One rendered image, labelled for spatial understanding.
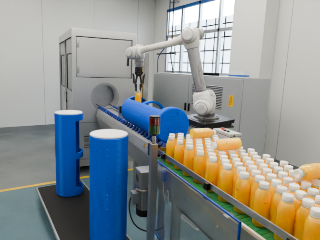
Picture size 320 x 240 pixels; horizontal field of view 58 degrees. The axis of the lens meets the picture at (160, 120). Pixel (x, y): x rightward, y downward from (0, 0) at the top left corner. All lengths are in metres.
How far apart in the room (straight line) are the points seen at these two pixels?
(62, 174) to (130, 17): 5.27
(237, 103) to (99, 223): 2.25
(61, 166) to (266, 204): 2.32
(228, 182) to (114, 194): 1.00
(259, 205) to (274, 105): 3.76
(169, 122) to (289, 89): 2.92
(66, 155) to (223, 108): 2.05
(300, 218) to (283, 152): 3.77
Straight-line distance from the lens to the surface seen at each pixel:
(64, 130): 3.04
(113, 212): 2.22
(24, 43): 6.90
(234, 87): 3.74
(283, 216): 1.19
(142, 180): 1.90
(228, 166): 1.41
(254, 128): 3.92
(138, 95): 2.82
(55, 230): 2.73
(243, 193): 1.34
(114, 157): 2.06
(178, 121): 2.20
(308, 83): 4.62
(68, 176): 3.17
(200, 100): 2.44
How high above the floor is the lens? 1.52
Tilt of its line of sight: 10 degrees down
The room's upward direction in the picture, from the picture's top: 2 degrees clockwise
